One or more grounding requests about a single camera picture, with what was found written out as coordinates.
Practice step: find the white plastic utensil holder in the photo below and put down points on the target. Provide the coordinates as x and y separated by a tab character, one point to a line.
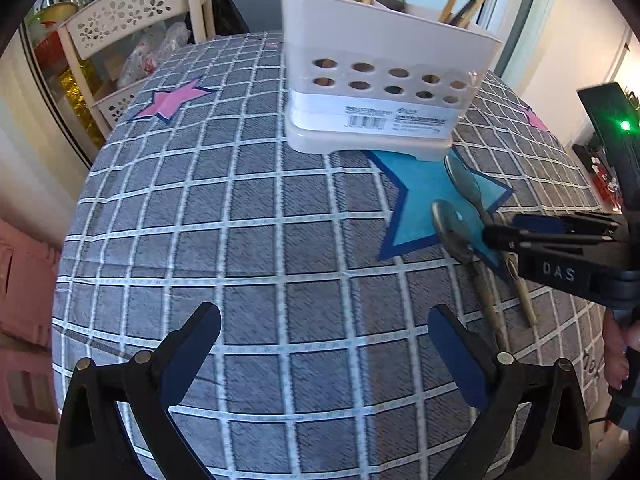
361	77

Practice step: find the right human hand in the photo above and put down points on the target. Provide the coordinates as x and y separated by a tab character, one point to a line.
616	341

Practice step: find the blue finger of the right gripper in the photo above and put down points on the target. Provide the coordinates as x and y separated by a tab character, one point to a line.
580	223
520	241

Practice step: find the pink plastic stool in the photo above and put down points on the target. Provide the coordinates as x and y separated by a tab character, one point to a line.
28	277

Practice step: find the grey checked tablecloth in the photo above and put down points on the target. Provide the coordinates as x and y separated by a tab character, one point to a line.
324	367

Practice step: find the white plastic bag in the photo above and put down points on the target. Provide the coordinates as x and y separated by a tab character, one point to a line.
155	46

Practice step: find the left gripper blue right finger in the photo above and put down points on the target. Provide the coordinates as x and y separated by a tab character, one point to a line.
555	440

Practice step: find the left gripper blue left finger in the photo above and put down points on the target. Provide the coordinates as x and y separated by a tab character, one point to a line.
92	439

